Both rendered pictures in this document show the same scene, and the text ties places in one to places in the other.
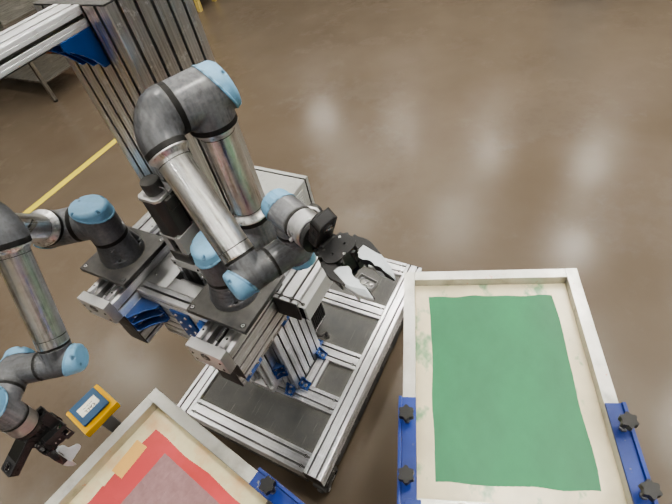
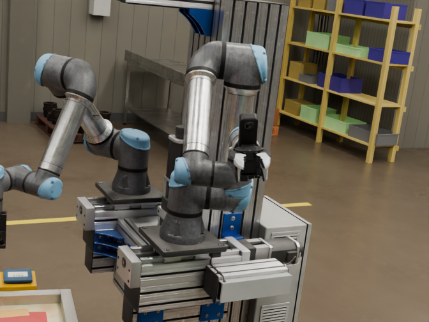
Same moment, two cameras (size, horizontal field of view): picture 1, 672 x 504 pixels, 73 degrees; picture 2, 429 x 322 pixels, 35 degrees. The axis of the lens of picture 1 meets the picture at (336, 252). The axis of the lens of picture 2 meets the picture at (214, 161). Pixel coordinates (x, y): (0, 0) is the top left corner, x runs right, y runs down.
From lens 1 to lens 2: 1.14 m
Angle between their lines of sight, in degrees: 38
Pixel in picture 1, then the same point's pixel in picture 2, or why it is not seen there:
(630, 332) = not seen: outside the picture
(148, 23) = (246, 23)
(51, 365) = (37, 179)
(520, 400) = not seen: outside the picture
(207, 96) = (244, 59)
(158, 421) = (52, 309)
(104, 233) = (130, 157)
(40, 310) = (61, 141)
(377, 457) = not seen: outside the picture
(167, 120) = (212, 57)
